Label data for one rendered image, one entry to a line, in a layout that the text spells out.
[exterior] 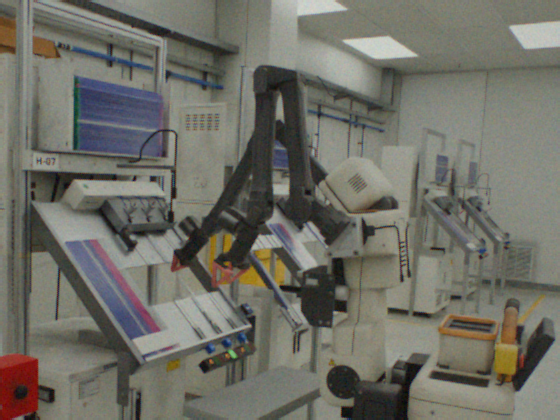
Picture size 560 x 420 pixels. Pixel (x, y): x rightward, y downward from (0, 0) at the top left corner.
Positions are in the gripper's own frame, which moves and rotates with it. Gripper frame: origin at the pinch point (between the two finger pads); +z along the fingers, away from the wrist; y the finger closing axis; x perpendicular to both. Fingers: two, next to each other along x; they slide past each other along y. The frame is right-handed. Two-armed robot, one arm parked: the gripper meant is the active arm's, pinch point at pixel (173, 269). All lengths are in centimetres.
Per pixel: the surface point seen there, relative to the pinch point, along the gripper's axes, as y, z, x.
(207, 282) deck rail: -19.1, 2.6, 7.2
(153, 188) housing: -13.6, -7.4, -37.5
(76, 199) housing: 30.0, -3.3, -35.3
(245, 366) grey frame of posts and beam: -21, 14, 43
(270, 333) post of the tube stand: -47, 9, 35
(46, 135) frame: 39, -15, -56
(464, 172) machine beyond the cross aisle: -606, -24, -58
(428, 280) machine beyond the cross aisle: -451, 53, 25
